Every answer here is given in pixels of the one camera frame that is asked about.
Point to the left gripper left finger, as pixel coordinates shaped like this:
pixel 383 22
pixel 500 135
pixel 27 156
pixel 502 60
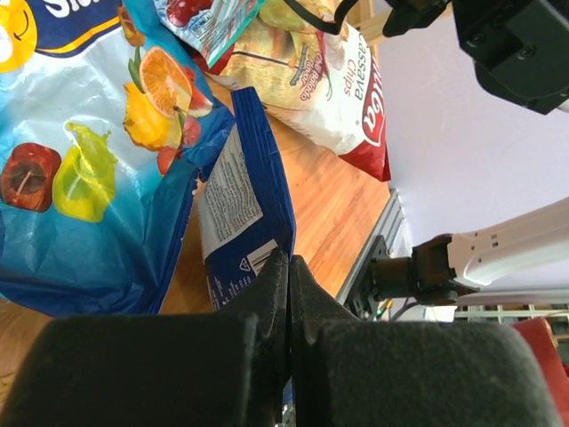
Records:
pixel 226 368

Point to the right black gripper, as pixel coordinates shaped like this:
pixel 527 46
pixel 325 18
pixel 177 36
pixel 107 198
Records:
pixel 407 15

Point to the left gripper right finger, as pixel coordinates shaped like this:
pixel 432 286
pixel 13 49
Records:
pixel 348 372

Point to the red chips bag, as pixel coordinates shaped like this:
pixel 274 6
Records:
pixel 326 87

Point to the dark blue snack packet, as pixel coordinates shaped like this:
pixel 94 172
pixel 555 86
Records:
pixel 245 211

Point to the teal snack packet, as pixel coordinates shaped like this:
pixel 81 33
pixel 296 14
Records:
pixel 209 27

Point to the blue Slendy candy bag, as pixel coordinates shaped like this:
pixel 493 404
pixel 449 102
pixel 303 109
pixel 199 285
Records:
pixel 107 126

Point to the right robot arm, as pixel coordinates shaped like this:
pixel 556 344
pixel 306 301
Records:
pixel 462 159

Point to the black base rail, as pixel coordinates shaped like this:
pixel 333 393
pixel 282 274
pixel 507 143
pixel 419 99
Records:
pixel 388 239

